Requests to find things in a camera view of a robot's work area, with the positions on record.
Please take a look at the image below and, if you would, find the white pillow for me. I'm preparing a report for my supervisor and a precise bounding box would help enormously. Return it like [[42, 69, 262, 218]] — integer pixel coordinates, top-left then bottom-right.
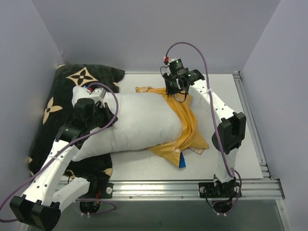
[[73, 92, 182, 162]]

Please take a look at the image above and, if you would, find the blue and yellow Mickey pillowcase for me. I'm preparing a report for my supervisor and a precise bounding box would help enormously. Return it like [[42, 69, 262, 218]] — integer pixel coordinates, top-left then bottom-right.
[[135, 87, 209, 168]]

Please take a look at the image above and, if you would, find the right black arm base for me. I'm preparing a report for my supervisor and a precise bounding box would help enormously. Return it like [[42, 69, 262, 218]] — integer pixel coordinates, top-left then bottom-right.
[[198, 178, 242, 216]]

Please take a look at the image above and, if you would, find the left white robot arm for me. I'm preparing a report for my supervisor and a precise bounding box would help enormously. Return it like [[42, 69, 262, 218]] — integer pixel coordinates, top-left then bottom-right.
[[9, 97, 117, 231]]

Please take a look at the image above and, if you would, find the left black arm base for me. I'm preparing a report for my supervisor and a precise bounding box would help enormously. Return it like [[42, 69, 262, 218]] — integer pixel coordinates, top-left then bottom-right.
[[78, 183, 116, 217]]

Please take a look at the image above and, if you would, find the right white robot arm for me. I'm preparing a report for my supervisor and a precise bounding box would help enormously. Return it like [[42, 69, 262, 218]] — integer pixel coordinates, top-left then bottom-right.
[[162, 57, 246, 197]]

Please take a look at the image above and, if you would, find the black floral pattern pillow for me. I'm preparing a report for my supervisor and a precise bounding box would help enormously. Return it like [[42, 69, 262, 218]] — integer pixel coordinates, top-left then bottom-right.
[[28, 63, 126, 195]]

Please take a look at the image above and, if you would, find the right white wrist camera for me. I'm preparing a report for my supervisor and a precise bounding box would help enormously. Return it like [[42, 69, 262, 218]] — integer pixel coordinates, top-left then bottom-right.
[[163, 56, 177, 66]]

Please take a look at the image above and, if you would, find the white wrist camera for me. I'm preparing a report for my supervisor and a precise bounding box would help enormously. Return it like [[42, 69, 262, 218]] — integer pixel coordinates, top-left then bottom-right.
[[163, 56, 177, 66], [84, 87, 106, 108]]

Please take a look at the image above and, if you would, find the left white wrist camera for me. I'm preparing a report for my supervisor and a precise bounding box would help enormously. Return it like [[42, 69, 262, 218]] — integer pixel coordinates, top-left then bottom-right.
[[84, 87, 106, 108]]

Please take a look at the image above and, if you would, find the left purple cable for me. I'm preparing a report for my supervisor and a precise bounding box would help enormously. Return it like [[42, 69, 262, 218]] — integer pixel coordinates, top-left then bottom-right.
[[0, 82, 119, 222]]

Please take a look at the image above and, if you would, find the purple cable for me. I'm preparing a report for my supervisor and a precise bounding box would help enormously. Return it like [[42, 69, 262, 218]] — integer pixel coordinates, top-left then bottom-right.
[[163, 42, 242, 215], [0, 82, 119, 222]]

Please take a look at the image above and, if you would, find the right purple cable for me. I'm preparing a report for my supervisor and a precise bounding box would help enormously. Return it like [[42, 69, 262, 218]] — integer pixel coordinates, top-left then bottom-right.
[[163, 42, 242, 215]]

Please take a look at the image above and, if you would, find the aluminium right side rail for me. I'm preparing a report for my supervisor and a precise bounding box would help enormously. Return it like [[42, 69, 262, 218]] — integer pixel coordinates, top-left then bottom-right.
[[233, 71, 273, 180]]

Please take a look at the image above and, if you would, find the aluminium rail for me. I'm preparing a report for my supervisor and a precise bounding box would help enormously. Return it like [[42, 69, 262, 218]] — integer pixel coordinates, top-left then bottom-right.
[[55, 179, 286, 202], [233, 71, 273, 180]]

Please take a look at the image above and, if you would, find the aluminium front rail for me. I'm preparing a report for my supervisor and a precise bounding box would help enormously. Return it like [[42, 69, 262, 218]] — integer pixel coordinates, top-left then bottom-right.
[[55, 179, 286, 202]]

